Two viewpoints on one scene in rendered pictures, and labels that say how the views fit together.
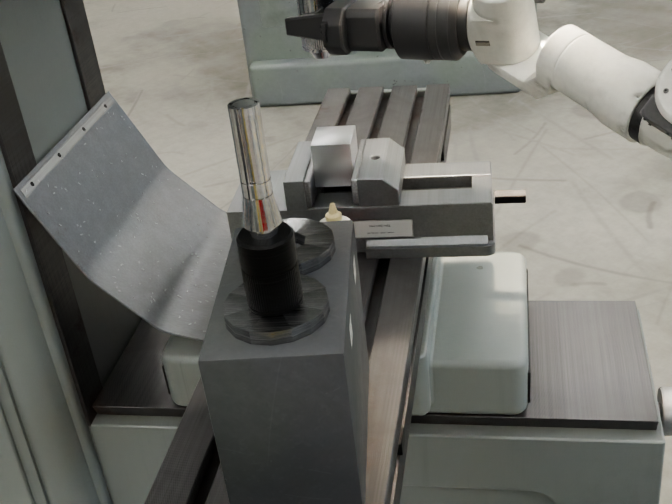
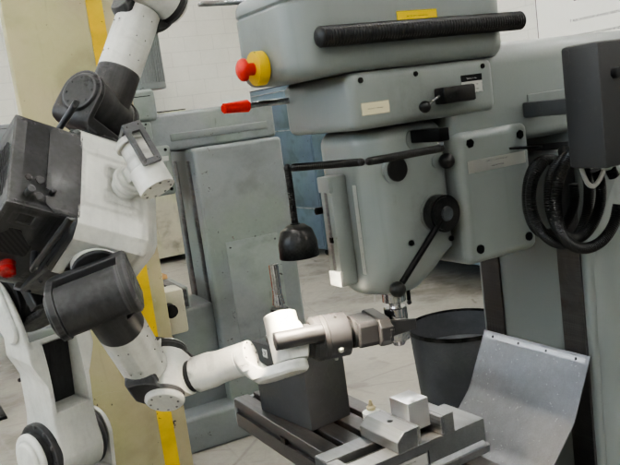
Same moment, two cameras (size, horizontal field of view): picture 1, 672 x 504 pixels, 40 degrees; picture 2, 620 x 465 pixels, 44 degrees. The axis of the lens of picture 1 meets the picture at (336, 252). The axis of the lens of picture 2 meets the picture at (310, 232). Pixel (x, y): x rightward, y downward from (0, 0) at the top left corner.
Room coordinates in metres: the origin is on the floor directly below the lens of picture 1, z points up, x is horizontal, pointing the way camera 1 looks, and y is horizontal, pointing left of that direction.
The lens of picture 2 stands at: (2.13, -1.13, 1.68)
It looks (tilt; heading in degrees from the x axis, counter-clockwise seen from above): 9 degrees down; 138
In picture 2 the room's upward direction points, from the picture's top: 8 degrees counter-clockwise
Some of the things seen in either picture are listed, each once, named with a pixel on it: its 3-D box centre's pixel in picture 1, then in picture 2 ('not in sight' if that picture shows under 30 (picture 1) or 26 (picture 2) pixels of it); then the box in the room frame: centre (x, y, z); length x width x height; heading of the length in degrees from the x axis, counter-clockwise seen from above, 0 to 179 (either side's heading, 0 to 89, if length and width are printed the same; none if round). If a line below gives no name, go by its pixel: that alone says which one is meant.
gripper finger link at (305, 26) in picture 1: (308, 27); not in sight; (1.08, 0.00, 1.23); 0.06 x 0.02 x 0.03; 63
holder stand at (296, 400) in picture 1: (295, 359); (299, 375); (0.71, 0.05, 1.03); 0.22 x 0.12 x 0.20; 174
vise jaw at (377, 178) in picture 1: (379, 170); (389, 430); (1.11, -0.07, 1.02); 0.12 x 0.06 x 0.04; 169
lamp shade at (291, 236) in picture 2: not in sight; (297, 240); (1.09, -0.22, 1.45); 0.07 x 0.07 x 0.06
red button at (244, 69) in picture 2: not in sight; (246, 69); (1.06, -0.26, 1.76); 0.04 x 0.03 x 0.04; 167
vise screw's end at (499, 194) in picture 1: (510, 196); not in sight; (1.08, -0.24, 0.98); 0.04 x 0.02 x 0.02; 79
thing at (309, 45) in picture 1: (318, 23); (397, 325); (1.11, -0.01, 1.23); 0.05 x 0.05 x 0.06
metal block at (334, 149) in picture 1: (335, 156); (410, 411); (1.12, -0.01, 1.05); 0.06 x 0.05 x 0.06; 169
